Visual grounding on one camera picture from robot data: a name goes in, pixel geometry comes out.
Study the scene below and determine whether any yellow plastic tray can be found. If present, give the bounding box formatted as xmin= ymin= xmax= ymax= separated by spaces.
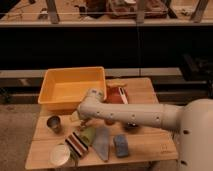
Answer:
xmin=38 ymin=66 xmax=107 ymax=111

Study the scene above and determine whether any blue sponge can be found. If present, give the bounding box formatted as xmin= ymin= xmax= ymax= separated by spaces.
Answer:
xmin=113 ymin=134 xmax=129 ymax=158

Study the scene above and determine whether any green cup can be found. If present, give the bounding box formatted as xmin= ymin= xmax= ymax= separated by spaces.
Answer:
xmin=80 ymin=127 xmax=96 ymax=146

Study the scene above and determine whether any white round lid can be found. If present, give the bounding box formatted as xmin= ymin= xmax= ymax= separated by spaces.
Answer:
xmin=50 ymin=144 xmax=70 ymax=166

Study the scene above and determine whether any striped cloth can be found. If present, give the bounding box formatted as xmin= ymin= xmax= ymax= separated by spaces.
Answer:
xmin=65 ymin=132 xmax=88 ymax=158

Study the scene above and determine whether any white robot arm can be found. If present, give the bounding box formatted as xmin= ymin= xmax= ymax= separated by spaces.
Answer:
xmin=77 ymin=89 xmax=213 ymax=171

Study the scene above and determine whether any small metal cup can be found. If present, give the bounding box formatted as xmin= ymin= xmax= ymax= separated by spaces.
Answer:
xmin=47 ymin=115 xmax=62 ymax=134

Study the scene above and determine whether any wooden folding table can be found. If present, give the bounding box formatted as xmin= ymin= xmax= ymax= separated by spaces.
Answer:
xmin=25 ymin=78 xmax=178 ymax=171

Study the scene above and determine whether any dark round bowl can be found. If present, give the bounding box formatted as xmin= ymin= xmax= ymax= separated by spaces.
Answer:
xmin=123 ymin=123 xmax=138 ymax=131

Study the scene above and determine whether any orange red box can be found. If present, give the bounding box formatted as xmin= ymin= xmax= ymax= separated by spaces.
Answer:
xmin=106 ymin=83 xmax=128 ymax=104

